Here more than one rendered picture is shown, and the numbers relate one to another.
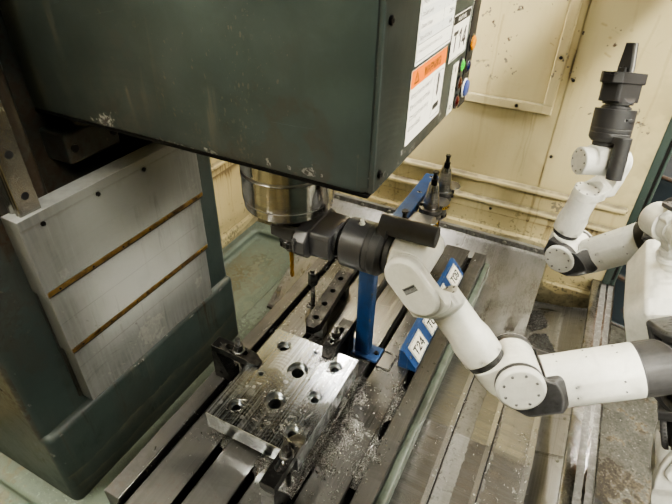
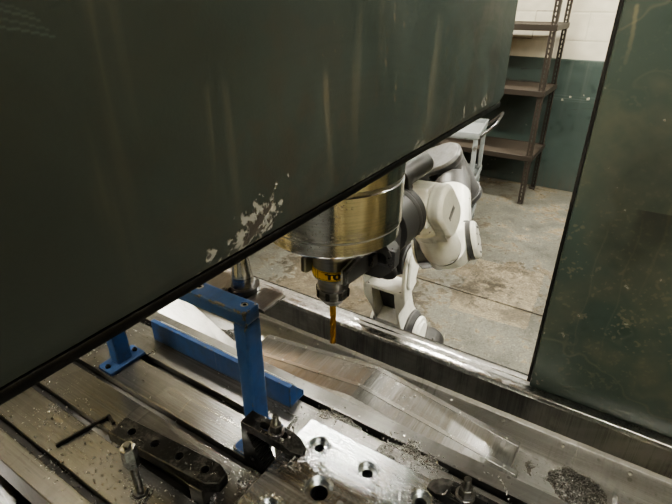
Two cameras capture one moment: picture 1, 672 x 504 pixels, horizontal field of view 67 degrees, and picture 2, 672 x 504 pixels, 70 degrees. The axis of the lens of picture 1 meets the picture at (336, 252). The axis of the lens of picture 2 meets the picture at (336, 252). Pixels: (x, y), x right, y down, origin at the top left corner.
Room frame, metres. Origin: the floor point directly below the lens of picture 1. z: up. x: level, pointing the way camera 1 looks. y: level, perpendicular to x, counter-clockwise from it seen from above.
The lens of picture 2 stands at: (0.71, 0.60, 1.70)
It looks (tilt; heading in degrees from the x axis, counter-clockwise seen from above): 28 degrees down; 276
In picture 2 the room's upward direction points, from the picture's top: straight up
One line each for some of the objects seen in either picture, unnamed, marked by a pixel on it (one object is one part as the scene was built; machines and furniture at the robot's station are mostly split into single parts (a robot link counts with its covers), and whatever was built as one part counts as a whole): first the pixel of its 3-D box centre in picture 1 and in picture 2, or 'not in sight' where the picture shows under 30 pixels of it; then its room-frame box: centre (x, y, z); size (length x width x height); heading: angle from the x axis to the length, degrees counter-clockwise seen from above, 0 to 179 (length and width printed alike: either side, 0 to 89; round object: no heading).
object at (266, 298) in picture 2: not in sight; (266, 298); (0.92, -0.13, 1.21); 0.07 x 0.05 x 0.01; 64
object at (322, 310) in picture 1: (328, 305); (169, 461); (1.09, 0.02, 0.93); 0.26 x 0.05 x 0.06; 159
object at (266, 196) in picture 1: (287, 170); (332, 180); (0.77, 0.08, 1.52); 0.16 x 0.16 x 0.12
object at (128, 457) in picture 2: (312, 287); (133, 469); (1.13, 0.06, 0.96); 0.03 x 0.03 x 0.13
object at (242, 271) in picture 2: not in sight; (241, 268); (0.97, -0.15, 1.26); 0.04 x 0.04 x 0.07
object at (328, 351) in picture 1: (337, 345); (274, 443); (0.89, -0.01, 0.97); 0.13 x 0.03 x 0.15; 154
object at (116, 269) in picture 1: (137, 264); not in sight; (0.97, 0.48, 1.16); 0.48 x 0.05 x 0.51; 154
